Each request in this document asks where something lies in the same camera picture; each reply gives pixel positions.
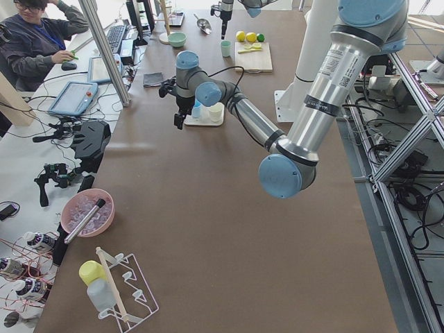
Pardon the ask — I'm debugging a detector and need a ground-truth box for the black keyboard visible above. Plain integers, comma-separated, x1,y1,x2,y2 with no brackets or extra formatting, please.
106,25,126,54

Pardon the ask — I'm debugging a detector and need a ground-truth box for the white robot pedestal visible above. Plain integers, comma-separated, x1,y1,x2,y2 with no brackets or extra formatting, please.
275,0,338,123

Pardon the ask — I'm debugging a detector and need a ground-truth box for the wooden cutting board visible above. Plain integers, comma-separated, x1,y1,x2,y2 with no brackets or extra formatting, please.
234,42,273,73

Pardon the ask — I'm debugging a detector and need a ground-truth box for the wooden rod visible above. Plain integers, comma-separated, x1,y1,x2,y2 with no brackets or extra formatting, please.
96,247,129,323

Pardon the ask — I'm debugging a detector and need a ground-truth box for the clear cup on rack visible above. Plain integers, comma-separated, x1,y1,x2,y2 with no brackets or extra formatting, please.
87,278,117,312

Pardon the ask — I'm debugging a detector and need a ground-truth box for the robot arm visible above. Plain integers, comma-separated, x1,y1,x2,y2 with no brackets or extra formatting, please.
159,1,409,198
210,0,276,40

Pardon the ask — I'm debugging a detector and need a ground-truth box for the black device housing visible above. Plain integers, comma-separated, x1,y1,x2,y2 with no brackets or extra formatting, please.
70,121,111,173

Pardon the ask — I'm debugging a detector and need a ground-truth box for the beige rabbit tray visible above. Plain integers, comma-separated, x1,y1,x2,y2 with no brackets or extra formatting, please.
184,105,224,126

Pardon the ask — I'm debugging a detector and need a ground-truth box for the grey folded cloth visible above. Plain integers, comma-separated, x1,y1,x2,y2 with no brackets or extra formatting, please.
143,72,164,87

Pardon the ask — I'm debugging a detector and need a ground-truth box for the yellow plastic knife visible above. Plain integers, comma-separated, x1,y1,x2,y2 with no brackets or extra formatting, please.
237,49,263,54

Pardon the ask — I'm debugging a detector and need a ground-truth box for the cream cup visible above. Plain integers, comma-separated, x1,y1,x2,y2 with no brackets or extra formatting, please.
207,103,225,123

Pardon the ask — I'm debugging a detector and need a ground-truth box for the green cup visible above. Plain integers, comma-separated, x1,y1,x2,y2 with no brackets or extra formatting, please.
220,40,232,58

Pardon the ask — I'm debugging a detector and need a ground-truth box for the wooden stand base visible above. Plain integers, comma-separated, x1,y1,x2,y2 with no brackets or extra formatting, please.
159,32,169,44

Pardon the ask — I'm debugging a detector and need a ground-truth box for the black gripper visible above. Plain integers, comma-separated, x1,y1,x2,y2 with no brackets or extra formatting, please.
210,0,234,40
159,78,194,130

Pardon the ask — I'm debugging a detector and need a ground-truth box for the seated person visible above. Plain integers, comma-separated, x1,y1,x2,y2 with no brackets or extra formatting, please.
1,1,89,92

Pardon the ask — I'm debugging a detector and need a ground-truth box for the metal scoop in bowl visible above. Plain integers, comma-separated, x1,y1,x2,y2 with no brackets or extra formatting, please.
64,198,106,245

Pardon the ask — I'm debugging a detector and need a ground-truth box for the white wire rack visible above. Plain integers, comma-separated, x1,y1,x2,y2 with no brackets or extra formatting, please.
98,253,160,332

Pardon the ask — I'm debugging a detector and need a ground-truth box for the whole yellow lemon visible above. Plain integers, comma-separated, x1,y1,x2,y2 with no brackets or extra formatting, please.
236,31,246,42

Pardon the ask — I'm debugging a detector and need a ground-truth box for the pink bowl with ice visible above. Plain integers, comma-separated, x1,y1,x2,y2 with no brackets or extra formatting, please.
60,188,116,239

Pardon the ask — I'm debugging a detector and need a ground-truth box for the aluminium frame post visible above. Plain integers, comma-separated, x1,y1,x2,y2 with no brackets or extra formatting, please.
79,0,130,108

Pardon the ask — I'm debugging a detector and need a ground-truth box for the yellow cup on rack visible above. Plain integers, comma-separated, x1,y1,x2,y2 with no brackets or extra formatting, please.
78,260,107,286

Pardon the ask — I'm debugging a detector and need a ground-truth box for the green bowl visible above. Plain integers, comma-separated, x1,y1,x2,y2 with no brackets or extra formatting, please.
168,32,187,48

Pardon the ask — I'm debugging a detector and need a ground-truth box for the spare black gripper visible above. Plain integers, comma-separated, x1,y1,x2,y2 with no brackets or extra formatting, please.
34,163,81,207

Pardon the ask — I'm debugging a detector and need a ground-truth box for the blue teach pendant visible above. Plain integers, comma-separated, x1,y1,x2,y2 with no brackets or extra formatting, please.
48,81,99,116

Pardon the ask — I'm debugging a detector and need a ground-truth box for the blue cup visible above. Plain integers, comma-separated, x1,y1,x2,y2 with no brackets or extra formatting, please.
191,99,202,119

